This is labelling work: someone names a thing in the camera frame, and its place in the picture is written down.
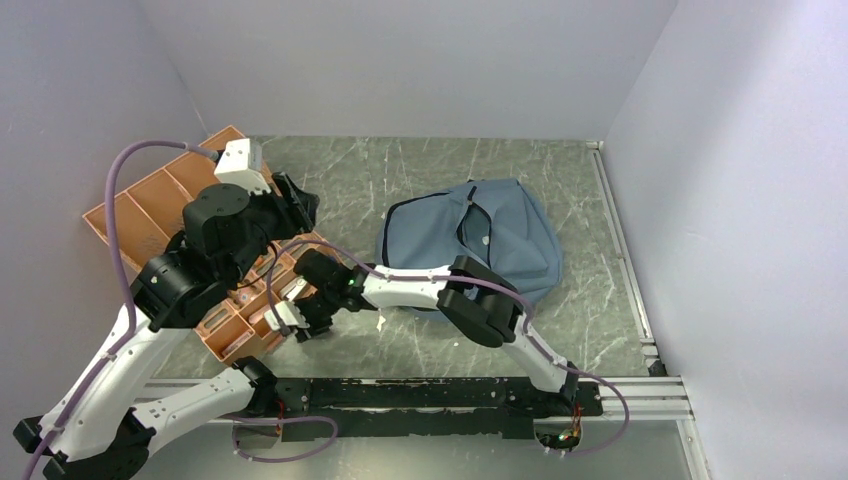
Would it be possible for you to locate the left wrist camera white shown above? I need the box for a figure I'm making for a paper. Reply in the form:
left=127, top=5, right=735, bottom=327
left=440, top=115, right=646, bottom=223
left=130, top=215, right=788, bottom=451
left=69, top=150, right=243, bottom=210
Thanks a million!
left=214, top=138, right=272, bottom=195

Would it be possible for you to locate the blue backpack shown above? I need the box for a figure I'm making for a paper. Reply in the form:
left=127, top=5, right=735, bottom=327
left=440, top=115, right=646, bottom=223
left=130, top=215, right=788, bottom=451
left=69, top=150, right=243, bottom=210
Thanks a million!
left=375, top=178, right=565, bottom=305

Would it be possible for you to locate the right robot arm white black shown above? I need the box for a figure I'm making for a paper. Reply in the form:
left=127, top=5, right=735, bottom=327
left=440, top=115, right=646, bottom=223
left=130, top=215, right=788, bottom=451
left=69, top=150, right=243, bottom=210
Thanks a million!
left=266, top=249, right=579, bottom=414

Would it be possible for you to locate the white stapler in organizer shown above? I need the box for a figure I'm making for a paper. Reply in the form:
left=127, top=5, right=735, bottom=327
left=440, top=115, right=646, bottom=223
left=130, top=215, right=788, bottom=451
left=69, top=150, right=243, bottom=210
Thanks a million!
left=281, top=278, right=309, bottom=300

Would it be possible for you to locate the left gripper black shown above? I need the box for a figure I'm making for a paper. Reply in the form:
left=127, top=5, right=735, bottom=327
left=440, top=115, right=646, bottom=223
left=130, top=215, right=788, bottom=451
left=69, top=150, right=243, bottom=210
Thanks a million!
left=224, top=169, right=319, bottom=282

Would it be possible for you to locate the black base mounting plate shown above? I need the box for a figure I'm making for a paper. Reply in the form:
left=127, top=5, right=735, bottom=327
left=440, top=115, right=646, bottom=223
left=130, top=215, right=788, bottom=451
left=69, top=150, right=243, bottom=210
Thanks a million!
left=237, top=377, right=603, bottom=441

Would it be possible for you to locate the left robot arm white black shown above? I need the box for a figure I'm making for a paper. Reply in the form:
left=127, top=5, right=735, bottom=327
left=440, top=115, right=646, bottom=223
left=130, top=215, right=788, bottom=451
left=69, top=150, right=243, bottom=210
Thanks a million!
left=14, top=174, right=319, bottom=479

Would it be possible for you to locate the orange plastic desk organizer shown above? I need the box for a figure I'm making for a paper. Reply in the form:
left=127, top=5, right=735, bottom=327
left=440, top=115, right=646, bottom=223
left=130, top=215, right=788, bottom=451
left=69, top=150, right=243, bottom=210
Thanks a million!
left=100, top=140, right=288, bottom=362

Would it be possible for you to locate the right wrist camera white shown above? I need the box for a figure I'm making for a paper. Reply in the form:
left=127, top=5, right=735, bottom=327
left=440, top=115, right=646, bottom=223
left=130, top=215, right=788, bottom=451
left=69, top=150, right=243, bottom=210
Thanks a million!
left=263, top=301, right=309, bottom=336

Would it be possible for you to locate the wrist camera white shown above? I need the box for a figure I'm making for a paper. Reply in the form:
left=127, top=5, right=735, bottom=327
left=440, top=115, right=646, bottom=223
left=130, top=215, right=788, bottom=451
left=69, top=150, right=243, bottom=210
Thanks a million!
left=214, top=138, right=272, bottom=195
left=263, top=301, right=309, bottom=336

